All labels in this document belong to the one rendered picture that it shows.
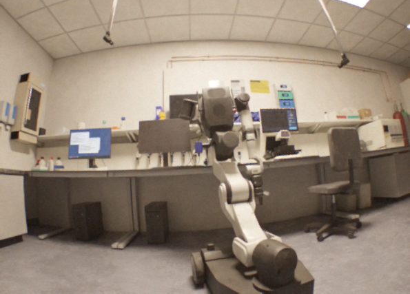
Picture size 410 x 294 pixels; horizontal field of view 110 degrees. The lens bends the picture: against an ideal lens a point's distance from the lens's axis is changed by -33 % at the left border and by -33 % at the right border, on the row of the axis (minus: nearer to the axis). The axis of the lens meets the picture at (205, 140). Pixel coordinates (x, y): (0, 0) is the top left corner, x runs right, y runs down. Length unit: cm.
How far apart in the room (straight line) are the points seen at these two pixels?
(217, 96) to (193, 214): 159
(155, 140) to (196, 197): 89
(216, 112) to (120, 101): 191
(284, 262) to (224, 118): 100
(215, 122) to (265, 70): 203
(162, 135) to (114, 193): 107
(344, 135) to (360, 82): 253
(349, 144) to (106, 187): 273
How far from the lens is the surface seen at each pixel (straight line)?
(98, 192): 289
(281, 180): 284
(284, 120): 238
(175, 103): 266
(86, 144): 251
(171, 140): 215
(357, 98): 415
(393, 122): 351
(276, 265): 86
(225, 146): 131
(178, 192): 262
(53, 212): 333
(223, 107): 148
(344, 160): 190
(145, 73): 319
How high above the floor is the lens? 66
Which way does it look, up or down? 10 degrees up
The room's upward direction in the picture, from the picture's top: 4 degrees counter-clockwise
